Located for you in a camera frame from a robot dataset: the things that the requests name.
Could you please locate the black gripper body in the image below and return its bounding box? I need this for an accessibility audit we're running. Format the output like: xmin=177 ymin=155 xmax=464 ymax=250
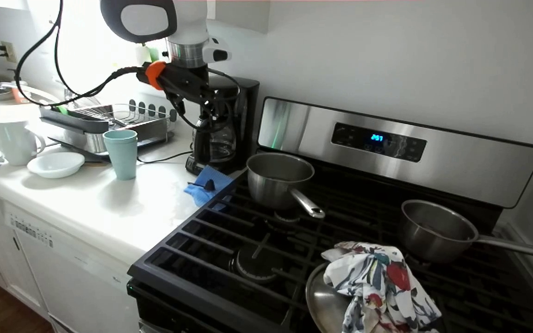
xmin=157 ymin=61 xmax=233 ymax=109

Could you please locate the glass carafe with black handle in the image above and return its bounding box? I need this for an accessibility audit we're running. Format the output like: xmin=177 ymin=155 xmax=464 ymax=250
xmin=194 ymin=115 xmax=240 ymax=166

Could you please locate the black coffee maker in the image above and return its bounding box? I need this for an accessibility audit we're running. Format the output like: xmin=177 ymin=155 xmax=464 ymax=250
xmin=183 ymin=74 xmax=261 ymax=178

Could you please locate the blue pot holder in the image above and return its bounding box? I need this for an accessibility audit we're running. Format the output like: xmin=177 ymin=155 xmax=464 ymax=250
xmin=181 ymin=161 xmax=237 ymax=209

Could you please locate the teal plastic cup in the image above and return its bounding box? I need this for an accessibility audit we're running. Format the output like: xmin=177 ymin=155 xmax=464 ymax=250
xmin=100 ymin=128 xmax=140 ymax=183

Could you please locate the steel dish rack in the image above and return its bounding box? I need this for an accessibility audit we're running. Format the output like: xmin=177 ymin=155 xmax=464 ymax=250
xmin=35 ymin=91 xmax=177 ymax=159

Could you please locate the white shallow bowl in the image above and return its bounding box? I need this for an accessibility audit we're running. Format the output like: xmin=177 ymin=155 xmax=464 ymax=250
xmin=24 ymin=150 xmax=87 ymax=181

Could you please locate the black and steel gas stove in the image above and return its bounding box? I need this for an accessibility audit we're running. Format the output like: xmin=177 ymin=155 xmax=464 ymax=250
xmin=124 ymin=94 xmax=533 ymax=333

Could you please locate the white mug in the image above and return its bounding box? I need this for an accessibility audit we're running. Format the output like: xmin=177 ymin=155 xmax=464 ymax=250
xmin=0 ymin=120 xmax=46 ymax=168

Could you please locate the white dishwasher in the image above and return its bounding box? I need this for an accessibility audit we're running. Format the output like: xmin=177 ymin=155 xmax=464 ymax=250
xmin=0 ymin=202 xmax=140 ymax=333

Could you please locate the floral kitchen towel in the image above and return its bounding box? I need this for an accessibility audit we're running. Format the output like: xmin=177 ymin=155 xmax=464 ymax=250
xmin=318 ymin=240 xmax=444 ymax=333

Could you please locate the orange cable connector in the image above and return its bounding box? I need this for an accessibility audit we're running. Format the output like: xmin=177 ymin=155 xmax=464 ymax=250
xmin=140 ymin=59 xmax=170 ymax=92

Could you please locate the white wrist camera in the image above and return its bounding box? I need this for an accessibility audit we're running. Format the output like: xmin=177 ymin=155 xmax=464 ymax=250
xmin=205 ymin=39 xmax=233 ymax=65

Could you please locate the steel saucepan with short handle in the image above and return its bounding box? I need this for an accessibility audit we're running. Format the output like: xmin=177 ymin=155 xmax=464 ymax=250
xmin=244 ymin=152 xmax=329 ymax=222

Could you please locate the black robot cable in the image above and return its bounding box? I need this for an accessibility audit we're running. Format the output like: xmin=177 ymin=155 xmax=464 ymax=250
xmin=11 ymin=0 xmax=151 ymax=111

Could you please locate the wall outlet with plugs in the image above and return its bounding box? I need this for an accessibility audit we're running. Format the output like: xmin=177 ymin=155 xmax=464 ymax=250
xmin=0 ymin=39 xmax=20 ymax=65

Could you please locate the steel saucepan with long handle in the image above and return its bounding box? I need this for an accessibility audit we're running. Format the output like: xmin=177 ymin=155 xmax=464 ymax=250
xmin=398 ymin=198 xmax=533 ymax=266

